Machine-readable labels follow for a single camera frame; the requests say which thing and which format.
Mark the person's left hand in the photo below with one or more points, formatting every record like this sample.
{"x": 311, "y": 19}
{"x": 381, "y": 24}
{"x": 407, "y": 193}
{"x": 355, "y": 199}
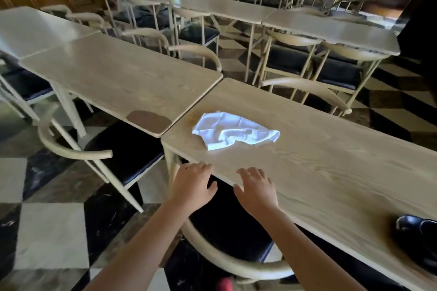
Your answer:
{"x": 191, "y": 186}

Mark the person's right hand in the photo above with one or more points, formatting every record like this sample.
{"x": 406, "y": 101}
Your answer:
{"x": 257, "y": 195}

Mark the white cloth napkin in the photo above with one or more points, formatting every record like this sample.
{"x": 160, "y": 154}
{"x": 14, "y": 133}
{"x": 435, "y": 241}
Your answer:
{"x": 232, "y": 130}

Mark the black cup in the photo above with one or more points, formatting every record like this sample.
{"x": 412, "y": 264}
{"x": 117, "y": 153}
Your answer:
{"x": 420, "y": 229}

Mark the black saucer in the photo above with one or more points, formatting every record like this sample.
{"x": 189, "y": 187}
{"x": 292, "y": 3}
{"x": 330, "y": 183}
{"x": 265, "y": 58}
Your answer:
{"x": 423, "y": 261}

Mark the person's right forearm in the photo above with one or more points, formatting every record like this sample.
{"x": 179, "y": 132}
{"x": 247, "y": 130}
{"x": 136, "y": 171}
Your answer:
{"x": 307, "y": 253}

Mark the person's left forearm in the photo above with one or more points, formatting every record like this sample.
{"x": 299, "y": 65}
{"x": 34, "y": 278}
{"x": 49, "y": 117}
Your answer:
{"x": 143, "y": 250}

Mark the person's right red shoe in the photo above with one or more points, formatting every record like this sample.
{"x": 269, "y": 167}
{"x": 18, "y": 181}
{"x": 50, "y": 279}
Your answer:
{"x": 224, "y": 284}

